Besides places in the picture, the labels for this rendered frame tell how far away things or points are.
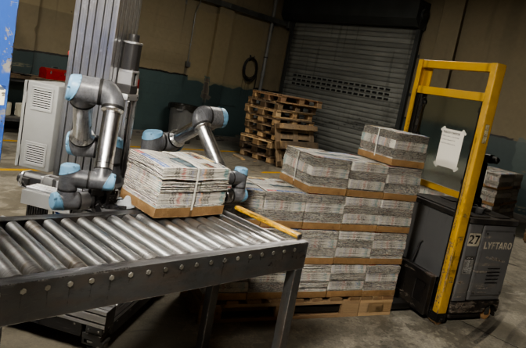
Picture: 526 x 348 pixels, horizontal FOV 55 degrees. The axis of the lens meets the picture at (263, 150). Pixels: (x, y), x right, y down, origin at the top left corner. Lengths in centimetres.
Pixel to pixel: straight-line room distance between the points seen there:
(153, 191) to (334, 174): 138
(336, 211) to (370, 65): 770
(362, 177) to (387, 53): 743
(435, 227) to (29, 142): 286
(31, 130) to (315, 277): 190
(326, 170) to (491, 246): 150
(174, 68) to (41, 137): 767
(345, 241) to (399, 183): 54
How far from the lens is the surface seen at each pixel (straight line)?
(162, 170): 211
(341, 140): 1097
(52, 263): 167
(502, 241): 416
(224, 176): 232
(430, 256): 411
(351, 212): 334
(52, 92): 288
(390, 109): 1036
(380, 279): 369
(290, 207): 308
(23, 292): 155
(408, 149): 351
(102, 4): 283
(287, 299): 230
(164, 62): 1032
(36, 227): 196
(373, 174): 336
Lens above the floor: 144
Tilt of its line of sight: 7 degrees down
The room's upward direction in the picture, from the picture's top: 11 degrees clockwise
